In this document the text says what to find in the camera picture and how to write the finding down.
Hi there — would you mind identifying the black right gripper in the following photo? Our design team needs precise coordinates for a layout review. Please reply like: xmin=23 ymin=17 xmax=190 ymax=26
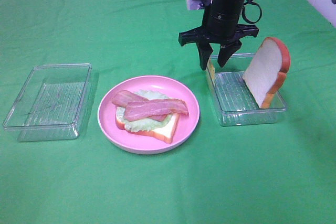
xmin=178 ymin=6 xmax=259 ymax=70

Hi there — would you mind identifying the yellow cheese slice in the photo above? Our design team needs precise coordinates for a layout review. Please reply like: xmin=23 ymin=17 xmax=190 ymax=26
xmin=206 ymin=59 xmax=215 ymax=87

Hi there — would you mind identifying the toast bread slice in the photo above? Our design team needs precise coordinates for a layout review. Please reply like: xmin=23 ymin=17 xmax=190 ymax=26
xmin=243 ymin=37 xmax=291 ymax=109
xmin=115 ymin=113 xmax=180 ymax=144

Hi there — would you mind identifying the bacon strip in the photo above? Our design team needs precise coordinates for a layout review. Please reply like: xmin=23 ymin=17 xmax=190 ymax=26
xmin=124 ymin=98 xmax=188 ymax=121
xmin=112 ymin=90 xmax=168 ymax=123

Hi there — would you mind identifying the green lettuce leaf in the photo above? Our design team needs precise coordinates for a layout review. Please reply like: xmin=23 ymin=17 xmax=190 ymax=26
xmin=112 ymin=90 xmax=176 ymax=132

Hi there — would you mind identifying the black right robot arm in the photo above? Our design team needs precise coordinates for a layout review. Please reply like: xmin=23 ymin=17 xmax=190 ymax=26
xmin=178 ymin=0 xmax=259 ymax=70

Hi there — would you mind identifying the right clear plastic container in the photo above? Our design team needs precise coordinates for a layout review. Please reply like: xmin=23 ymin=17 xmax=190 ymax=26
xmin=205 ymin=53 xmax=286 ymax=126

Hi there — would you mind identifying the clear plastic container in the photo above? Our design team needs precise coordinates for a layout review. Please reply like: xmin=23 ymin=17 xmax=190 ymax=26
xmin=205 ymin=53 xmax=286 ymax=126
xmin=3 ymin=63 xmax=92 ymax=142

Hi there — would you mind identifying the green tablecloth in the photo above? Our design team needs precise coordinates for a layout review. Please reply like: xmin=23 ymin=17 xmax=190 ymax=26
xmin=1 ymin=0 xmax=335 ymax=223

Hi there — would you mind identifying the pink round plate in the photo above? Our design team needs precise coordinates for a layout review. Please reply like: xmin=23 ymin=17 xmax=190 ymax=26
xmin=97 ymin=76 xmax=200 ymax=154

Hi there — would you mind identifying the left clear plastic container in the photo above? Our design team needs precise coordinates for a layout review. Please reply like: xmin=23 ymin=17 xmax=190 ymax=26
xmin=3 ymin=63 xmax=92 ymax=142

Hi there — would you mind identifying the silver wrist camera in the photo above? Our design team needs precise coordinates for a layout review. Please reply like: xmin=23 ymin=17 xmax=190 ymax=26
xmin=186 ymin=0 xmax=212 ymax=10

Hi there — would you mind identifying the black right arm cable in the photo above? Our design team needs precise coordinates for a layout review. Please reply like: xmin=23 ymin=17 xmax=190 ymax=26
xmin=241 ymin=0 xmax=270 ymax=24

